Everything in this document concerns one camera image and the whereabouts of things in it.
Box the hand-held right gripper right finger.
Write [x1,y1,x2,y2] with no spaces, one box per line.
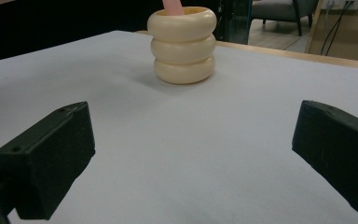
[291,100,358,216]

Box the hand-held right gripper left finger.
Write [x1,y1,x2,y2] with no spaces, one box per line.
[0,101,96,221]

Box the cream ringed holder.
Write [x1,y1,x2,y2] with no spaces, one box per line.
[146,7,218,85]

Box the pink hairbrush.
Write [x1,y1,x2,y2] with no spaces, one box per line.
[162,0,186,17]

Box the wooden cabinet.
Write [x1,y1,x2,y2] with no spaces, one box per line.
[304,0,358,63]

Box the grey armchair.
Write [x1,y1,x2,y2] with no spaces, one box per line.
[250,0,320,37]

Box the black cable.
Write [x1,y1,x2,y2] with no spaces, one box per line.
[324,1,355,57]
[320,1,349,56]

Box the white wall socket strip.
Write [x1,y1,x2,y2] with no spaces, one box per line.
[321,0,358,10]

